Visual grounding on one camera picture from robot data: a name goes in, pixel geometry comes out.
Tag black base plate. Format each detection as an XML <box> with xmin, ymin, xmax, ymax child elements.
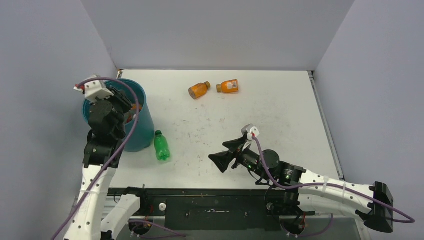
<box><xmin>107</xmin><ymin>187</ymin><xmax>318</xmax><ymax>234</ymax></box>

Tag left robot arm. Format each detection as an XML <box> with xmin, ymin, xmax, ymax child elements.
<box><xmin>60</xmin><ymin>81</ymin><xmax>154</xmax><ymax>240</ymax></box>

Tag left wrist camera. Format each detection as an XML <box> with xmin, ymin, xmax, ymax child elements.
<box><xmin>73</xmin><ymin>80</ymin><xmax>114</xmax><ymax>104</ymax></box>

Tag small orange juice bottle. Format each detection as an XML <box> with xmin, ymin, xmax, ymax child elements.
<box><xmin>188</xmin><ymin>81</ymin><xmax>211</xmax><ymax>100</ymax></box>

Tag large orange label bottle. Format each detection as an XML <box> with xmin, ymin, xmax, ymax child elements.
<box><xmin>124</xmin><ymin>103</ymin><xmax>143</xmax><ymax>124</ymax></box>

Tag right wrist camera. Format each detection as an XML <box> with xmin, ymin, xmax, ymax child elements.
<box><xmin>241</xmin><ymin>124</ymin><xmax>260</xmax><ymax>140</ymax></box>

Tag teal plastic bin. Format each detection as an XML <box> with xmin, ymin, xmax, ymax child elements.
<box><xmin>81</xmin><ymin>78</ymin><xmax>155</xmax><ymax>153</ymax></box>

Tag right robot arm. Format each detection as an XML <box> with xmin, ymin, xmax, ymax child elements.
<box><xmin>208</xmin><ymin>136</ymin><xmax>394</xmax><ymax>233</ymax></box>

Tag orange bottle with barcode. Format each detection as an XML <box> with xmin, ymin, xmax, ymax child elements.
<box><xmin>216</xmin><ymin>79</ymin><xmax>240</xmax><ymax>94</ymax></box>

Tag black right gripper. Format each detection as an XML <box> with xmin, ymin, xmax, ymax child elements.
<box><xmin>209</xmin><ymin>136</ymin><xmax>271</xmax><ymax>181</ymax></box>

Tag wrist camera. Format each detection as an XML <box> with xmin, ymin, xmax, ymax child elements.
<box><xmin>241</xmin><ymin>124</ymin><xmax>260</xmax><ymax>140</ymax></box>
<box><xmin>73</xmin><ymin>80</ymin><xmax>114</xmax><ymax>104</ymax></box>

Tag green plastic bottle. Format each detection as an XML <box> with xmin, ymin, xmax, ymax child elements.
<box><xmin>154</xmin><ymin>130</ymin><xmax>171</xmax><ymax>161</ymax></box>

